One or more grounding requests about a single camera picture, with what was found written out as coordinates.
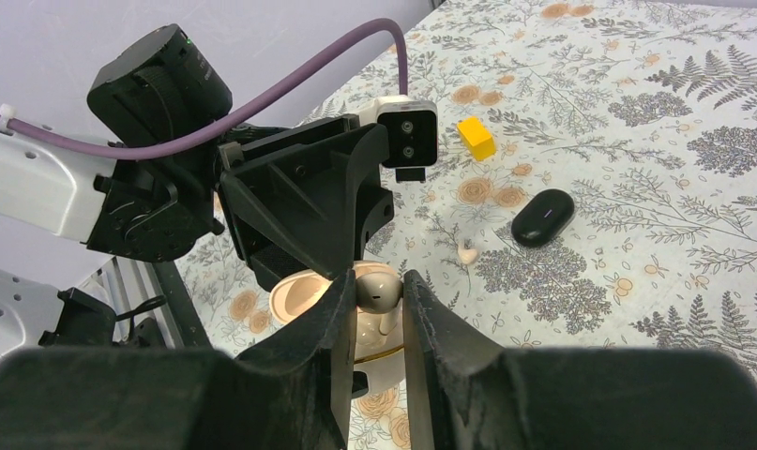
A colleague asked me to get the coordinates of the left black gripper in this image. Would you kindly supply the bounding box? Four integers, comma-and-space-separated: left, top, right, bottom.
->
218, 114, 395, 291

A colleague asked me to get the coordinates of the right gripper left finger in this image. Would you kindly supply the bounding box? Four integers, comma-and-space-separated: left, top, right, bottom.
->
0, 270, 356, 449

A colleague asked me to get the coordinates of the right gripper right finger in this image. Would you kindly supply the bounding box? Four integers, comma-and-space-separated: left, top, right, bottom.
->
402, 270, 757, 449

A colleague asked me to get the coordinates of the pink round small object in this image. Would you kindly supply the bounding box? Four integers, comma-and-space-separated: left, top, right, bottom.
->
268, 261, 407, 396

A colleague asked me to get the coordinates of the pink earbud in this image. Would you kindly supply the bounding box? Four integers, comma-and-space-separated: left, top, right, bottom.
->
356, 272, 402, 345
457, 243, 479, 266

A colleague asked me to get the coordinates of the black earbud charging case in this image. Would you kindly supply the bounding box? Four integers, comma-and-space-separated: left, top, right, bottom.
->
510, 188, 575, 248

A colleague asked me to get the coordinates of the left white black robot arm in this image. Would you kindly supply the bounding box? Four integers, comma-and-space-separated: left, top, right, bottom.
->
0, 19, 408, 263

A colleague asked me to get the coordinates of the yellow small object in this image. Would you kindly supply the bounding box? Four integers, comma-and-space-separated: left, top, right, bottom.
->
456, 117, 496, 161

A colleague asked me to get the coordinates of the floral patterned table mat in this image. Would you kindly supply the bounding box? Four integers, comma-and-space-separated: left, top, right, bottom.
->
173, 0, 757, 450

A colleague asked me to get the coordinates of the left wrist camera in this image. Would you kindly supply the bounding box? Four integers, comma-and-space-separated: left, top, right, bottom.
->
355, 95, 439, 183

